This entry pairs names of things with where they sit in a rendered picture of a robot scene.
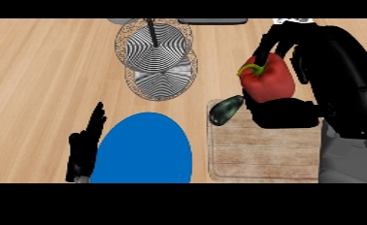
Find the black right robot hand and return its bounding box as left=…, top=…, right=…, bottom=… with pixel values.
left=243, top=20, right=367, bottom=140

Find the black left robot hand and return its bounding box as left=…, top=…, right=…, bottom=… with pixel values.
left=65, top=101, right=108, bottom=183

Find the red bell pepper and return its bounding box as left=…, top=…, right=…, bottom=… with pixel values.
left=237, top=51, right=298, bottom=104

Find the pale wooden cutting board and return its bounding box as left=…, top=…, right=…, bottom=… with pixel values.
left=206, top=98, right=324, bottom=183

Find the blue oval placemat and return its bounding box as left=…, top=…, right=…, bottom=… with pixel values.
left=90, top=112, right=194, bottom=184

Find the black and white speckled object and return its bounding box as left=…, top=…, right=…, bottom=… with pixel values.
left=271, top=18, right=315, bottom=25

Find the dark green avocado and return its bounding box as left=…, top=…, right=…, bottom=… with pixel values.
left=207, top=94, right=246, bottom=127

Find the dark grey flat appliance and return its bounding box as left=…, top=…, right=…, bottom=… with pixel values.
left=178, top=18, right=250, bottom=26

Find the grey rounded object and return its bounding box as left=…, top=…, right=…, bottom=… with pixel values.
left=107, top=18, right=138, bottom=26

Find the tiered wire basket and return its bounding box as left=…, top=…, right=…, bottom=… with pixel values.
left=114, top=18, right=200, bottom=102

